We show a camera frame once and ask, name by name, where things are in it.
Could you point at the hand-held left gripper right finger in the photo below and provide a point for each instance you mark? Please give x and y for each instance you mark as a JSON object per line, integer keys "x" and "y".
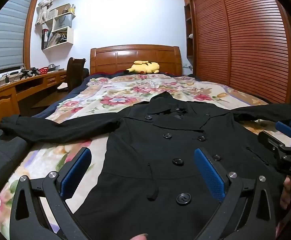
{"x": 209, "y": 175}

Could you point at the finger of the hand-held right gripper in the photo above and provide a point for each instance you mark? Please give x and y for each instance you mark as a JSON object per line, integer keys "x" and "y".
{"x": 285, "y": 128}
{"x": 270, "y": 142}

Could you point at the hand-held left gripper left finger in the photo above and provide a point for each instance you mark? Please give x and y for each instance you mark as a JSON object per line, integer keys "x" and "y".
{"x": 75, "y": 172}

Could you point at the black coat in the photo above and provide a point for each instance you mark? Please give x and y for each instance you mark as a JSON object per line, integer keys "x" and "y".
{"x": 140, "y": 155}

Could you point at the person's left hand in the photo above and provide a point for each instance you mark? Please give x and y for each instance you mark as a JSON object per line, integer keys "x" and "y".
{"x": 141, "y": 237}

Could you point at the folded dark grey garment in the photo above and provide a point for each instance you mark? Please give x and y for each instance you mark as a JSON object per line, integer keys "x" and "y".
{"x": 3, "y": 160}

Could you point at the floral blanket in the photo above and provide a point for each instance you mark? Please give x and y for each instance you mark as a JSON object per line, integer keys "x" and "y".
{"x": 110, "y": 97}

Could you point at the white seat cushion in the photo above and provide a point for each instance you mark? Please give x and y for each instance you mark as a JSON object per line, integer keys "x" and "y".
{"x": 62, "y": 85}

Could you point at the wooden louvered wardrobe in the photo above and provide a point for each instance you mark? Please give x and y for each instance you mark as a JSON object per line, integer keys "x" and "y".
{"x": 248, "y": 42}

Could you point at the dark office chair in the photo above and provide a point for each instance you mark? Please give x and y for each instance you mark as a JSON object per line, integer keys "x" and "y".
{"x": 74, "y": 72}

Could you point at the wooden desk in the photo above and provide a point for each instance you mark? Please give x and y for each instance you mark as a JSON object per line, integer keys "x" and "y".
{"x": 3, "y": 100}

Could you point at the red basket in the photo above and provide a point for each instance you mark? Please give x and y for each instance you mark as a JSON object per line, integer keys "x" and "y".
{"x": 42, "y": 70}

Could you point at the silver pot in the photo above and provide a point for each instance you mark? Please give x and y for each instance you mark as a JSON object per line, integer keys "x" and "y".
{"x": 52, "y": 66}

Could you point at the black gadget on desk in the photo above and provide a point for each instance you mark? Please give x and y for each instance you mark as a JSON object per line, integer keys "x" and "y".
{"x": 29, "y": 72}

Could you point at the yellow plush toy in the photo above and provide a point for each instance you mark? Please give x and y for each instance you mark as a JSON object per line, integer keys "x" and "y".
{"x": 145, "y": 67}

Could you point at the small white round object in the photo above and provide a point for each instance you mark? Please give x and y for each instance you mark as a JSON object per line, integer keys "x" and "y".
{"x": 191, "y": 36}

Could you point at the wooden bed headboard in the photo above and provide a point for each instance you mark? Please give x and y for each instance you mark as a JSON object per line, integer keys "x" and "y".
{"x": 135, "y": 55}

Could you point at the black binder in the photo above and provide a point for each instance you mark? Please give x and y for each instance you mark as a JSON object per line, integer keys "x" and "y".
{"x": 44, "y": 38}

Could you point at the white paper bag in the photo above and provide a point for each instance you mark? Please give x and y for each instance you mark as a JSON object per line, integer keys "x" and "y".
{"x": 63, "y": 22}

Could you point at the grey window blind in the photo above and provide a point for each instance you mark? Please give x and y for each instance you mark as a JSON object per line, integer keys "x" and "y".
{"x": 5, "y": 35}

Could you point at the tied beige curtain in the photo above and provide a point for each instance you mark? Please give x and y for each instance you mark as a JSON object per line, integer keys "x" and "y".
{"x": 44, "y": 7}

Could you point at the white wall shelf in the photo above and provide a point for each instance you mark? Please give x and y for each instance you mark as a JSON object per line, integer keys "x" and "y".
{"x": 69, "y": 36}

